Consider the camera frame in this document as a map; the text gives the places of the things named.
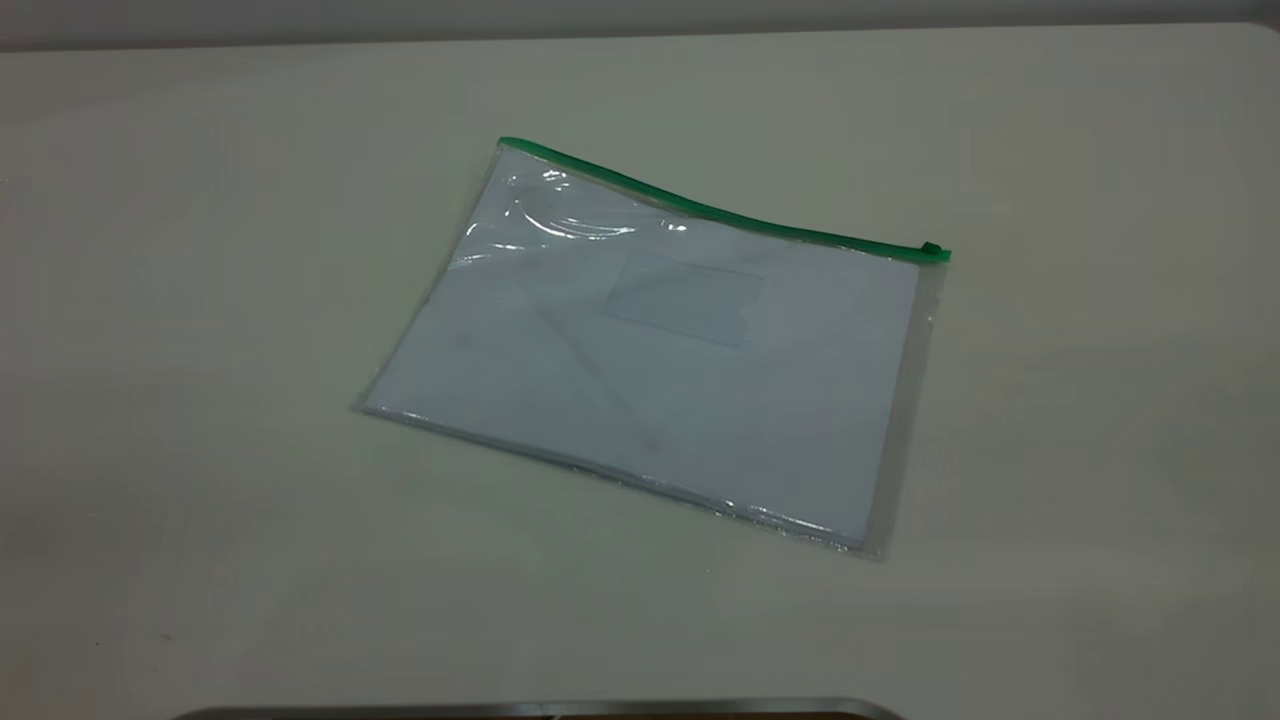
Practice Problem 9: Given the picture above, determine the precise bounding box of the clear plastic zip bag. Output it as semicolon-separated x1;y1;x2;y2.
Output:
352;136;954;560

